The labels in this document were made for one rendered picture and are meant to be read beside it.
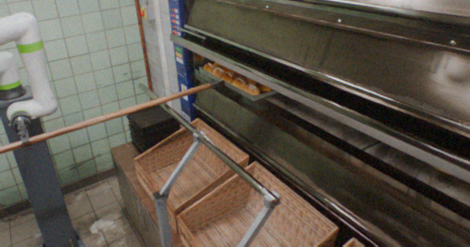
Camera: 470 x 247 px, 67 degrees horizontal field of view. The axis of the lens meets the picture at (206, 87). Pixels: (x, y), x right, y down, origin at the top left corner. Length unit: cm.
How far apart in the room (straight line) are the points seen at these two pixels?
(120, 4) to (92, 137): 114
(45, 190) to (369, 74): 199
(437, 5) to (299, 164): 88
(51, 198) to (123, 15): 144
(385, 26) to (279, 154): 81
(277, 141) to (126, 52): 169
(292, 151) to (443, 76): 76
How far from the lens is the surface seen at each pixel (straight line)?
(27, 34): 186
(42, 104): 198
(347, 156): 141
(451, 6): 105
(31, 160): 238
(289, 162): 167
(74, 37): 288
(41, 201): 253
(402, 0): 111
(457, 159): 100
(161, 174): 231
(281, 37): 149
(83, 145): 319
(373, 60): 122
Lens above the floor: 195
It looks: 23 degrees down
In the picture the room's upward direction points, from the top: 5 degrees counter-clockwise
